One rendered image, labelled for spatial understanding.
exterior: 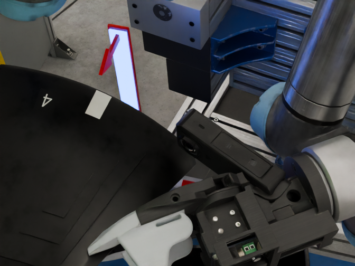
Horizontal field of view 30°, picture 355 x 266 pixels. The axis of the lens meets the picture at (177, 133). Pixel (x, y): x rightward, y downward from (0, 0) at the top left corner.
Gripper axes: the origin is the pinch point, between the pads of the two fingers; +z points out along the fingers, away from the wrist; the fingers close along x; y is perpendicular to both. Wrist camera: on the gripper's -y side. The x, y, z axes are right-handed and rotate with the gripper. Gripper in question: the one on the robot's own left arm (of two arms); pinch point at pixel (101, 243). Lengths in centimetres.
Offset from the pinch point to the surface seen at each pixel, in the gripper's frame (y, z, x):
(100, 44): -126, -23, 132
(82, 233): -1.2, 1.3, -0.8
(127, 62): -22.5, -9.7, 6.1
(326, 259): -2, -32, 45
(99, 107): -14.1, -4.3, 0.4
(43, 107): -15.3, 1.0, -0.9
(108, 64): -20.0, -7.0, 2.0
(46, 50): -124, -4, 125
